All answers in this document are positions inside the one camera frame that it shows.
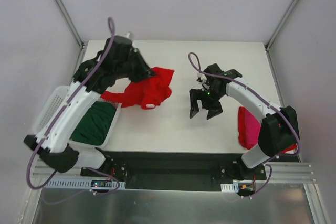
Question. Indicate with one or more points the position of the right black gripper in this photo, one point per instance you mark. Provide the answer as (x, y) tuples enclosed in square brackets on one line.
[(206, 100)]

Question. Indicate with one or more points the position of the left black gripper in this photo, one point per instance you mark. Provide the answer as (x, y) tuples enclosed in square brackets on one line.
[(140, 64)]

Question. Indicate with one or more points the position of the red t shirt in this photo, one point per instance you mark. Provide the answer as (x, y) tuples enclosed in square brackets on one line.
[(148, 94), (241, 127)]

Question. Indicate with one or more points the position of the white plastic basket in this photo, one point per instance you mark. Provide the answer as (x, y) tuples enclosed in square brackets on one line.
[(52, 103)]

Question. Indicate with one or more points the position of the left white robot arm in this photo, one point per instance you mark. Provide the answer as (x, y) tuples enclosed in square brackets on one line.
[(93, 77)]

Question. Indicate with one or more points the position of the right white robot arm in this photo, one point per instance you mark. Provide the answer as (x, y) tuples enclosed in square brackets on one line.
[(237, 88)]

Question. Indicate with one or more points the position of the folded red t shirt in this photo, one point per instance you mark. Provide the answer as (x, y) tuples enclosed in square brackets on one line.
[(241, 127)]

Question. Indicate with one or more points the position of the green t shirt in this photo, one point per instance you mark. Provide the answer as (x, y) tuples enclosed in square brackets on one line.
[(95, 124)]

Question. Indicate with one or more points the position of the right white cable duct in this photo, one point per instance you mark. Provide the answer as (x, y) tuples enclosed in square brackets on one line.
[(230, 188)]

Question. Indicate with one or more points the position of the white cable duct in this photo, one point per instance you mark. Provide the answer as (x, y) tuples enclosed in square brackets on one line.
[(230, 188), (100, 184)]

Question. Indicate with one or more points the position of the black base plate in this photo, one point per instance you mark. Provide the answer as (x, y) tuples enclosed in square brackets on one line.
[(171, 171)]

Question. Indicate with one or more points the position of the aluminium rail frame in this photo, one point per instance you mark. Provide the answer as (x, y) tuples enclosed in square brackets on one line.
[(286, 190)]

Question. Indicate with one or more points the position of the left white cable duct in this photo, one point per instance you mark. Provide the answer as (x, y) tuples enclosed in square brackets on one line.
[(100, 184)]

